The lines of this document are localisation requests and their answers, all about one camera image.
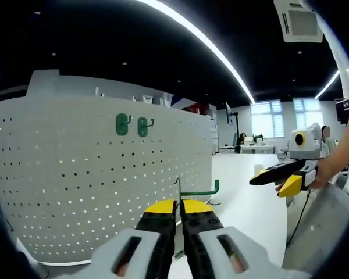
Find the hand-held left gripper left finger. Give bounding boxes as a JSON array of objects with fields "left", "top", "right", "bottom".
[{"left": 90, "top": 198, "right": 177, "bottom": 279}]

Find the person's right hand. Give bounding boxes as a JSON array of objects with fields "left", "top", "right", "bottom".
[{"left": 310, "top": 158, "right": 343, "bottom": 192}]

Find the green hook assembly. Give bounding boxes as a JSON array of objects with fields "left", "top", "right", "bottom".
[
  {"left": 115, "top": 112, "right": 132, "bottom": 137},
  {"left": 173, "top": 177, "right": 220, "bottom": 259},
  {"left": 137, "top": 116, "right": 155, "bottom": 138}
]

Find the window with blinds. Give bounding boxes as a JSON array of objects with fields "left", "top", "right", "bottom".
[
  {"left": 292, "top": 97, "right": 323, "bottom": 128},
  {"left": 250, "top": 100, "right": 283, "bottom": 139}
]

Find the ceiling light strip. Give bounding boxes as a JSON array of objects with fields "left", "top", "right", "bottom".
[
  {"left": 139, "top": 0, "right": 257, "bottom": 104},
  {"left": 314, "top": 69, "right": 341, "bottom": 101}
]

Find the white perforated mounting plate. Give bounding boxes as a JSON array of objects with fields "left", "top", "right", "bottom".
[{"left": 0, "top": 93, "right": 213, "bottom": 267}]

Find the dark wall monitor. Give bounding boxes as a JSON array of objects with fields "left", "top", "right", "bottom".
[{"left": 334, "top": 98, "right": 349, "bottom": 124}]

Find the ceiling air conditioner unit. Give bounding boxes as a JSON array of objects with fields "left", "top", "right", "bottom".
[{"left": 273, "top": 0, "right": 323, "bottom": 44}]

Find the monitor on black stand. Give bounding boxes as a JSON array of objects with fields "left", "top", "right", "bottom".
[{"left": 224, "top": 101, "right": 242, "bottom": 153}]

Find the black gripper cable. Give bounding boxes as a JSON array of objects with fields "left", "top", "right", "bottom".
[{"left": 286, "top": 190, "right": 311, "bottom": 248}]

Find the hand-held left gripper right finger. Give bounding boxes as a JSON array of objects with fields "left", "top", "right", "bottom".
[{"left": 181, "top": 198, "right": 277, "bottom": 279}]

